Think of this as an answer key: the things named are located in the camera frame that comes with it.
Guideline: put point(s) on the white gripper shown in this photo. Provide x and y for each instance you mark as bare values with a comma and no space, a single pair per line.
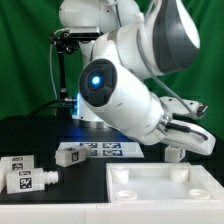
189,136

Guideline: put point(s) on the white square table top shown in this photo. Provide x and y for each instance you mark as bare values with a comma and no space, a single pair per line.
148,182

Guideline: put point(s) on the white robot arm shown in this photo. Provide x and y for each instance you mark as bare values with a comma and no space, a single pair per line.
123,47

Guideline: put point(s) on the white sheet with tags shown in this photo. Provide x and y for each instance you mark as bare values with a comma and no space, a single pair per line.
108,149

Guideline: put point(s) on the white obstacle fence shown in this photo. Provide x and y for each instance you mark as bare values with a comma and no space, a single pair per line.
28,208

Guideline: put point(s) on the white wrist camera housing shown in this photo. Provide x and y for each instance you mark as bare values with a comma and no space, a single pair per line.
183,107

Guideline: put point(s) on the black camera stand pole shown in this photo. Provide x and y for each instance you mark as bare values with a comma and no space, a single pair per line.
63,89

